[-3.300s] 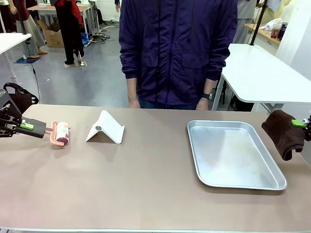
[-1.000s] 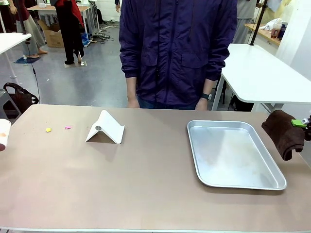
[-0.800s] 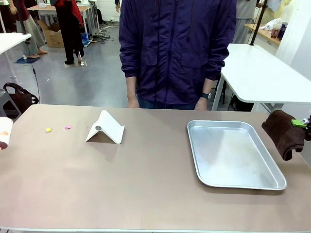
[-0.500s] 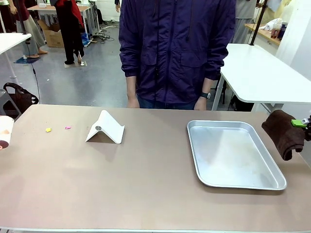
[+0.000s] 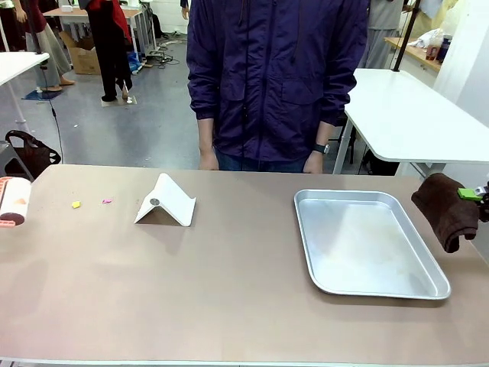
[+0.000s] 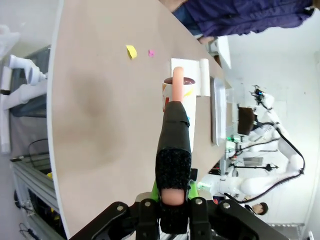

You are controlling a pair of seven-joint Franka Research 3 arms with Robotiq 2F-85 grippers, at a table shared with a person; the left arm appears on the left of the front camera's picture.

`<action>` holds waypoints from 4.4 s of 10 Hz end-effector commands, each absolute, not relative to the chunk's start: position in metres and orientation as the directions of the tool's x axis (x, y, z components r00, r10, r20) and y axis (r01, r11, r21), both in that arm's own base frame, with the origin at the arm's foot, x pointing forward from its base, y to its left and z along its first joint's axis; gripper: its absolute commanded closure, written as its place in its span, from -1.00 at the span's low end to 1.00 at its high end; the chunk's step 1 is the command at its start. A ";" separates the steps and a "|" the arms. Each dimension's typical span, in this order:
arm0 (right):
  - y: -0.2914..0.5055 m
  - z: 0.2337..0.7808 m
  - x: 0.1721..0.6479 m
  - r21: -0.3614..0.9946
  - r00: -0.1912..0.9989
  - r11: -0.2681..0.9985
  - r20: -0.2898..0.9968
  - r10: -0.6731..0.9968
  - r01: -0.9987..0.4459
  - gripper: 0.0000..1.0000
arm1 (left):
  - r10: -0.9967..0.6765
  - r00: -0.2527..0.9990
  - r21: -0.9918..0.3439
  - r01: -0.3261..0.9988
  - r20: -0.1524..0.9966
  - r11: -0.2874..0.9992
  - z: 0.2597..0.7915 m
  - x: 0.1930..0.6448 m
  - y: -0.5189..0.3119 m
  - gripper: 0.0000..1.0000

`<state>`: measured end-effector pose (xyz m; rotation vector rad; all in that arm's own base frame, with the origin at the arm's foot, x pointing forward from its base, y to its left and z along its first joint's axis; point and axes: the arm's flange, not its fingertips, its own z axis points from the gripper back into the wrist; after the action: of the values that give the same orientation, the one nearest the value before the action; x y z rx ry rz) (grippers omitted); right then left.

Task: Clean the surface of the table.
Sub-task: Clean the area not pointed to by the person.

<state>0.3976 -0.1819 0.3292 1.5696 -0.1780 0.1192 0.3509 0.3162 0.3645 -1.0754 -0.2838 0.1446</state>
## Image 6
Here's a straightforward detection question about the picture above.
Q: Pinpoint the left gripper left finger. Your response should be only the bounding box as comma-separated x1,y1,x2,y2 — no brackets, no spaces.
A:
66,179,161,240

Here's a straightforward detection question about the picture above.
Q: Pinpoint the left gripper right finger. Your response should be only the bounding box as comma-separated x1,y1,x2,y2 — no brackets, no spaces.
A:
187,168,288,240

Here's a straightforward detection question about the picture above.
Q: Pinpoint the person's right hand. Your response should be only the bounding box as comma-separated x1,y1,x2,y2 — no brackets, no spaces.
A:
197,35,219,46

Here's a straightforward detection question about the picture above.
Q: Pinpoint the black-haired background person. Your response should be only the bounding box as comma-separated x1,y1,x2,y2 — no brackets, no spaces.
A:
244,201,270,216

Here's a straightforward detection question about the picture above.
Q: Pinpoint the black tripod stand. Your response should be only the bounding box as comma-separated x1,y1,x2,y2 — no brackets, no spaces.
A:
224,148,280,173

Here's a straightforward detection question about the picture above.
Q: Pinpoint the silver metal tray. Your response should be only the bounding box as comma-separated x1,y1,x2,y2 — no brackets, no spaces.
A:
209,76,227,147

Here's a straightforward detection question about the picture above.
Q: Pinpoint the white lint roller stand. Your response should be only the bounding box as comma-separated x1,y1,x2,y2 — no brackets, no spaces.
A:
170,57,211,98

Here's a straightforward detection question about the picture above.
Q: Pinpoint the white plastic stool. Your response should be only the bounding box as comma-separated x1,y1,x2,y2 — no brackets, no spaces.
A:
0,24,50,155

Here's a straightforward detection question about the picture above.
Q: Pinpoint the yellow paper scrap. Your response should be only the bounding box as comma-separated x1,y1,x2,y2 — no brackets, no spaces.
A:
125,44,138,60

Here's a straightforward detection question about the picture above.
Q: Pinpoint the white side table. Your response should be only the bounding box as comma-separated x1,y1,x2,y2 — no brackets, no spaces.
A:
209,34,232,70

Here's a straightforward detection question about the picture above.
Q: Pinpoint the person in purple jacket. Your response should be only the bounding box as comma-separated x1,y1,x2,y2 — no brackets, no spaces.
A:
172,0,315,38

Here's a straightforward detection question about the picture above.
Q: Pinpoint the aluminium profile frame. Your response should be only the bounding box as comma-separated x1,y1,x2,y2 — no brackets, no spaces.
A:
9,153,68,240

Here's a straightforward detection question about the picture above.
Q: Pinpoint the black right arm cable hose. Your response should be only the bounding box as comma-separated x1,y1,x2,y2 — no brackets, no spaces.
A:
224,124,306,203

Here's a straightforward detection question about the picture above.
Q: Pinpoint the thin black floor cable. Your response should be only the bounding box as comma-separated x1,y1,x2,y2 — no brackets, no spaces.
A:
27,138,51,166

